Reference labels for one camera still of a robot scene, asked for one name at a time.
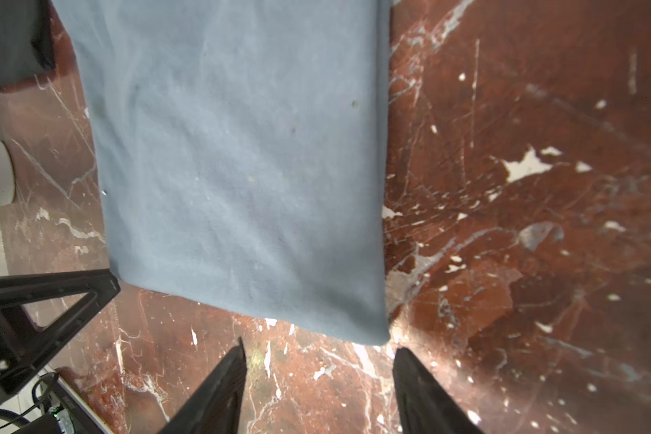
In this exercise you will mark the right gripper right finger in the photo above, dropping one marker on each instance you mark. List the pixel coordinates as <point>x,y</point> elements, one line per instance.
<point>424,406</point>

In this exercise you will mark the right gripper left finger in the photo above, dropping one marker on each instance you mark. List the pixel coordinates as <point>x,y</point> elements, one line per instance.
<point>215,407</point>

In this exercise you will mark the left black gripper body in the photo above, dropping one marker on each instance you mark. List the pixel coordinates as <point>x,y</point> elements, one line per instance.
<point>44,404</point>

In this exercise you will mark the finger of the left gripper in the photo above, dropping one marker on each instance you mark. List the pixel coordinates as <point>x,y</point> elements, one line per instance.
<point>41,313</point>

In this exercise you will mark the grey t shirt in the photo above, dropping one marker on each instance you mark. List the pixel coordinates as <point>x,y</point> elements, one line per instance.
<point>241,153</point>

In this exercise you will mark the folded black t shirt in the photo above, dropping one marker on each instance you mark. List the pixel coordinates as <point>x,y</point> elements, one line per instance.
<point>25,40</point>

